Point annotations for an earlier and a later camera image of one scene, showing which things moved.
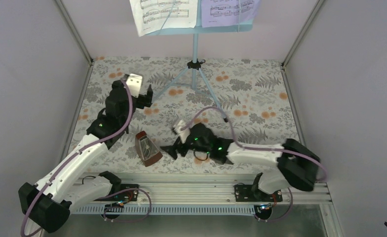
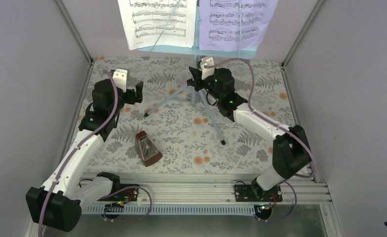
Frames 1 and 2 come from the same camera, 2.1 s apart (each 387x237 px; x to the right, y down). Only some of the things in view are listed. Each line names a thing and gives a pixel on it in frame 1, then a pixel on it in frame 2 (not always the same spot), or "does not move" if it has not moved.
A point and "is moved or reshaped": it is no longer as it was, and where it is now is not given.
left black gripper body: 141,100 -> 133,95
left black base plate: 131,195 does not move
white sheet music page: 151,15 is moved or reshaped
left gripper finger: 149,100 -> 139,94
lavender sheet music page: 225,13 is moved or reshaped
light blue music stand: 195,64 -> 194,52
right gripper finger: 171,150 -> 194,72
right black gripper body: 181,147 -> 197,83
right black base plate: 251,193 does not move
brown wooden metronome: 148,152 does not move
